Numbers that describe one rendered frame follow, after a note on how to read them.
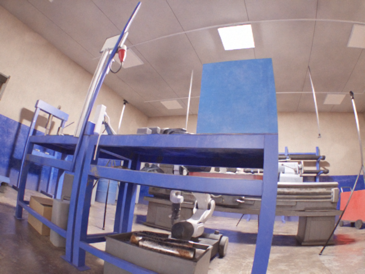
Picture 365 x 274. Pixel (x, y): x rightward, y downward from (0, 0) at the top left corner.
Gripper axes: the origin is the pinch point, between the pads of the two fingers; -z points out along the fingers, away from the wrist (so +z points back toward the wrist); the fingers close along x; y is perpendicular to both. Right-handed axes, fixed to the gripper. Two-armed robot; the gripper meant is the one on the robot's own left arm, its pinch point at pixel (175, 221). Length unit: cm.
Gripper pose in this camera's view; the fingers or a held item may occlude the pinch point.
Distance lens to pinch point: 202.0
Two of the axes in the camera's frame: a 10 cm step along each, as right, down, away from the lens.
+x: 4.7, 1.5, 8.7
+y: -8.8, 0.3, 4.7
